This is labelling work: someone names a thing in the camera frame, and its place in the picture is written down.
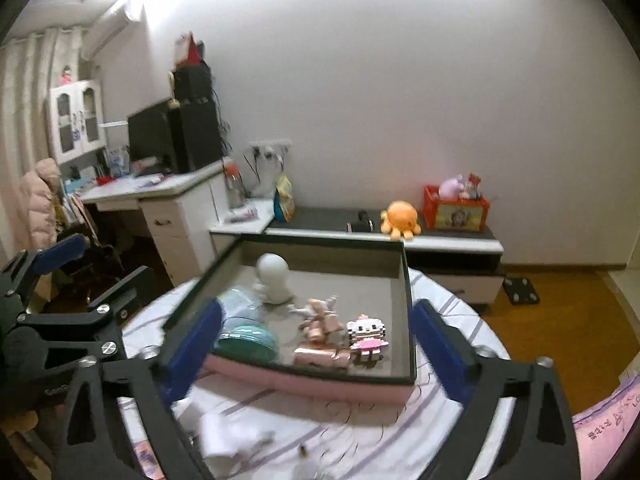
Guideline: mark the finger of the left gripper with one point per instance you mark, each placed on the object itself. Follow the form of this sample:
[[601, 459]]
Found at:
[[95, 332], [67, 250]]

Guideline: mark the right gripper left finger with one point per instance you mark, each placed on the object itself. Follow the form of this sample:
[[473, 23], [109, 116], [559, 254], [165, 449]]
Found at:
[[94, 441]]

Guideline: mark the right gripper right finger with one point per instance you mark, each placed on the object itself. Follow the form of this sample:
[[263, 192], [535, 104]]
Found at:
[[539, 442]]

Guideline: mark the clear plastic card box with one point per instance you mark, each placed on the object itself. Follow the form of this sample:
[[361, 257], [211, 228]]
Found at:
[[241, 307]]

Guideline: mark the white fluffy ball toy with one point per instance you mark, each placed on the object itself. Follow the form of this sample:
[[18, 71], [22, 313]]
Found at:
[[271, 285]]

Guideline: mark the pink doll figure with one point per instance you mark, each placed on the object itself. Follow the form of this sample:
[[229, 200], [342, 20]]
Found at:
[[320, 320]]

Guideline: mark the rose gold small box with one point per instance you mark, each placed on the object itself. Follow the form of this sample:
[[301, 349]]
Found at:
[[329, 357]]

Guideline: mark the hello kitty block figure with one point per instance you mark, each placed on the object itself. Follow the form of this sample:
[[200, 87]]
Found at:
[[367, 339]]

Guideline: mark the pink block donut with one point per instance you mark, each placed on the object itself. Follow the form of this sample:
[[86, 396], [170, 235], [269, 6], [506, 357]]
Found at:
[[148, 461]]

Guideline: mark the white power adapter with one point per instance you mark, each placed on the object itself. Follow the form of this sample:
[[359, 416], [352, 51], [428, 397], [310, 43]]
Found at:
[[219, 437]]

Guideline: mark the white mini hair dryer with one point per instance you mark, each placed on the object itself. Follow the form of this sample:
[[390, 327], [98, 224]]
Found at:
[[307, 468]]

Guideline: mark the pink bed quilt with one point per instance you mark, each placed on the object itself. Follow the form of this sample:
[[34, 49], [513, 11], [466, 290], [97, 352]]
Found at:
[[602, 429]]

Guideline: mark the pink puffer jacket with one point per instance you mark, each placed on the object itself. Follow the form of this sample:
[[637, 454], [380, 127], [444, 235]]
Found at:
[[37, 193]]

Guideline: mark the white computer desk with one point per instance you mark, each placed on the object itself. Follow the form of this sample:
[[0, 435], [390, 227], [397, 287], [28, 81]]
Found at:
[[179, 212]]

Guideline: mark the white glass-door cabinet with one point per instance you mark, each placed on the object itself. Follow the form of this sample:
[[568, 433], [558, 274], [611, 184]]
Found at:
[[75, 115]]

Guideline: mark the black computer monitor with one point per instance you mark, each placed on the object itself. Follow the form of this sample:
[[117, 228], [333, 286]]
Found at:
[[149, 135]]

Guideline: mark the black bathroom scale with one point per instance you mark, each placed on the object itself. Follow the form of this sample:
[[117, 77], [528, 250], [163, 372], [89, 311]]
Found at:
[[520, 291]]

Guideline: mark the red-capped water bottle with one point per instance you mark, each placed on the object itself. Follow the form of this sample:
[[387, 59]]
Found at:
[[234, 184]]

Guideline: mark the white bedside drawer unit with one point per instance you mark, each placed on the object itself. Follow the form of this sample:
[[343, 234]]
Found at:
[[252, 218]]

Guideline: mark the small doll figurine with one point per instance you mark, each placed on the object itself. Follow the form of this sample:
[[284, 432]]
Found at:
[[66, 75]]

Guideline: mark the beige curtain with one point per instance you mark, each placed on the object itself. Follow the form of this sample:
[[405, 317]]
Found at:
[[30, 67]]

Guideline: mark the pink black storage box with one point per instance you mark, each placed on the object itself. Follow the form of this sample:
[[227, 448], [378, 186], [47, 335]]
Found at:
[[371, 282]]

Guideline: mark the striped white table cover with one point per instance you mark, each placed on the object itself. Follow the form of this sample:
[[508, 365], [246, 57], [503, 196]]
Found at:
[[352, 441]]

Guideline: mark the low white black bench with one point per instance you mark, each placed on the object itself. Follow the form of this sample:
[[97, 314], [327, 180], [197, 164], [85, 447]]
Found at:
[[467, 264]]

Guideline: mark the black speaker box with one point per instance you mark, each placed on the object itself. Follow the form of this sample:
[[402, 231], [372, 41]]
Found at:
[[193, 82]]

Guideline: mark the yellow blue snack bag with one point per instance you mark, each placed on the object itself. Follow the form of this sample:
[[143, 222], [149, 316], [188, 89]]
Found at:
[[283, 199]]

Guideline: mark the white air conditioner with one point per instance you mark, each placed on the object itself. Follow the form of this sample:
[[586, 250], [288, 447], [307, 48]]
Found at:
[[114, 21]]

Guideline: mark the red desk calendar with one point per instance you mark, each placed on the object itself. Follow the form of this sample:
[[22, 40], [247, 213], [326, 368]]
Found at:
[[186, 51]]

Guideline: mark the red toy storage box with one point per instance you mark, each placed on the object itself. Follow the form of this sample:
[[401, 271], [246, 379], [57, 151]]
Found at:
[[453, 215]]

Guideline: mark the orange octopus plush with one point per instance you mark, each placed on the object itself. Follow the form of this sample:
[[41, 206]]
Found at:
[[400, 220]]

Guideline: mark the white wall power strip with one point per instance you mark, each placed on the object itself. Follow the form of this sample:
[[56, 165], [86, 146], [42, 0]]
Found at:
[[268, 148]]

